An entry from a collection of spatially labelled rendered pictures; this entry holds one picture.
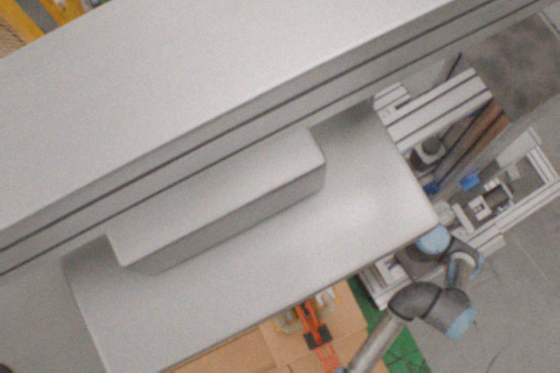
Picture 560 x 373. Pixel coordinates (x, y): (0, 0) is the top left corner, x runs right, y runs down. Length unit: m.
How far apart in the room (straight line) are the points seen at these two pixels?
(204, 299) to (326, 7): 0.25
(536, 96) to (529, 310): 2.20
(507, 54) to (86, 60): 1.29
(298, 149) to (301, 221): 0.09
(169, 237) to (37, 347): 3.35
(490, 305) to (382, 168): 3.03
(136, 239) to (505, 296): 3.20
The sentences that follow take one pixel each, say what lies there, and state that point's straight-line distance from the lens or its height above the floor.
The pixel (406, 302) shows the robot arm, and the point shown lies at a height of 1.58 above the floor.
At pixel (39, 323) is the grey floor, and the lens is 3.72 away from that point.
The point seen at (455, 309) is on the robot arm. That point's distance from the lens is 1.79.
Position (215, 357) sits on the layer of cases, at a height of 0.54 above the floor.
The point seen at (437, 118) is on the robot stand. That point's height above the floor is 2.01.
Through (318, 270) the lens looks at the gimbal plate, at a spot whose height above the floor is 2.88.
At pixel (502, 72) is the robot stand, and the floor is 2.03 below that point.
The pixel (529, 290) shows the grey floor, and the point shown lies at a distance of 3.57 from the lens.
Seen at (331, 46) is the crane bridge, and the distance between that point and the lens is 0.32.
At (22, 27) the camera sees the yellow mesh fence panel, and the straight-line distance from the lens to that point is 2.13.
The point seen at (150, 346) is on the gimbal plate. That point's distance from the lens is 0.48.
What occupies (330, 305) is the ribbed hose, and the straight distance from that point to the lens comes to 2.32.
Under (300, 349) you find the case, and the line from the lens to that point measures 2.40.
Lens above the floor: 3.34
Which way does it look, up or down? 75 degrees down
